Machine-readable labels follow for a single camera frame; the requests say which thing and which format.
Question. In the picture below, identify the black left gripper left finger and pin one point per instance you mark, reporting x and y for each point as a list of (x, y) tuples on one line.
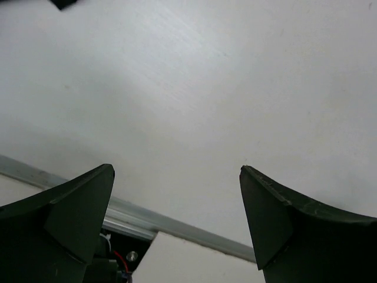
[(52, 236)]

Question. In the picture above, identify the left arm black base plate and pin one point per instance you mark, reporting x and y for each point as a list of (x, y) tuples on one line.
[(116, 257)]

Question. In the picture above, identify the black pleated skirt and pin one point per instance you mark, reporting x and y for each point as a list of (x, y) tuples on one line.
[(63, 4)]

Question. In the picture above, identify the aluminium table edge rail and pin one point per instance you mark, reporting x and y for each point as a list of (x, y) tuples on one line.
[(130, 219)]

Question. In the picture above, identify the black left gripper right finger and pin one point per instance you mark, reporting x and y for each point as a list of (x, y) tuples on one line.
[(299, 239)]

